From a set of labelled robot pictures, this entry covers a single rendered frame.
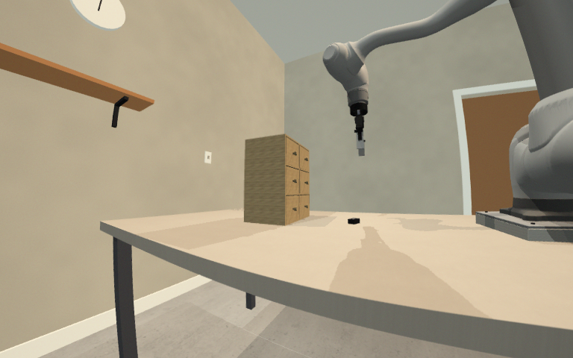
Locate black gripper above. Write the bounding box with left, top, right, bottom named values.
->
left=350, top=102, right=368, bottom=156

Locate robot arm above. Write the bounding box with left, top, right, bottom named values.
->
left=322, top=0, right=573, bottom=222

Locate small wooden chest of drawers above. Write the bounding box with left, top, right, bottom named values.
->
left=244, top=134, right=310, bottom=226

